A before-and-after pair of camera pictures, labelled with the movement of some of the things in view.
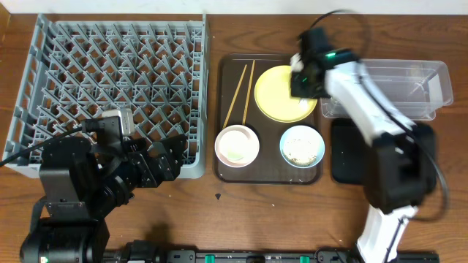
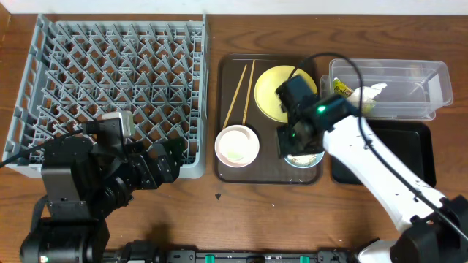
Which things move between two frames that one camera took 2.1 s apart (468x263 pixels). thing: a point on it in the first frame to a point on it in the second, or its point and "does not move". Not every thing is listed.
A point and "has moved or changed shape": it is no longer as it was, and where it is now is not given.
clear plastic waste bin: (418, 88) does not move
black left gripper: (140, 165) does not move
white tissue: (297, 66) has moved or changed shape
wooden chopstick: (235, 98) does not move
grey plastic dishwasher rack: (156, 66) does not move
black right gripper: (293, 82) to (283, 150)
